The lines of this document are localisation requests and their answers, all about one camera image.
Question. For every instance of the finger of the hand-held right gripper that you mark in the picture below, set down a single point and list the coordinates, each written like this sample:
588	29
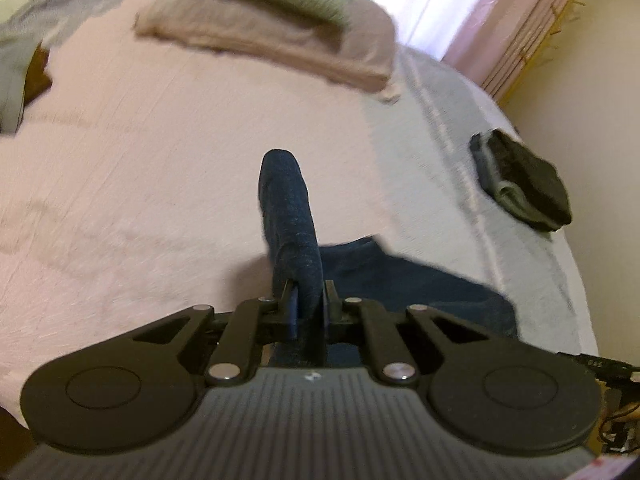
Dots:
595	363

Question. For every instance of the dark blue jeans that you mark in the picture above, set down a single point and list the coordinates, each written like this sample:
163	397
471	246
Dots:
295	230

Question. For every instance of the bed with pink blanket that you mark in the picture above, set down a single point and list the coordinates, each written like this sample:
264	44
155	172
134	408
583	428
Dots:
150	185

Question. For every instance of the grey shirt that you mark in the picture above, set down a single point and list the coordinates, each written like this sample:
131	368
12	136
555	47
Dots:
12	75

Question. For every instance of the brown garment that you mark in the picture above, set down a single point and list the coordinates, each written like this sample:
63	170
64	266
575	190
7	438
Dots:
40	75

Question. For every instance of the pink pillow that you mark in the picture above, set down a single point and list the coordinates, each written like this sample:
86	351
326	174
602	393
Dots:
280	30

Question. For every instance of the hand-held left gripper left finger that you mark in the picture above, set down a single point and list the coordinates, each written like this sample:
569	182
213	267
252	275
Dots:
292	310

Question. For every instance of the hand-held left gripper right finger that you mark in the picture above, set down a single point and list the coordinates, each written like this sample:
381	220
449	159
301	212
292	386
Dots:
330	310

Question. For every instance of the folded black garment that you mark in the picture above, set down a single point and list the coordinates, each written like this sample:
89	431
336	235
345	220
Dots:
530	182

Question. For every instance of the pink curtain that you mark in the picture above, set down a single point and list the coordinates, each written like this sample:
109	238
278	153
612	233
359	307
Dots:
520	25

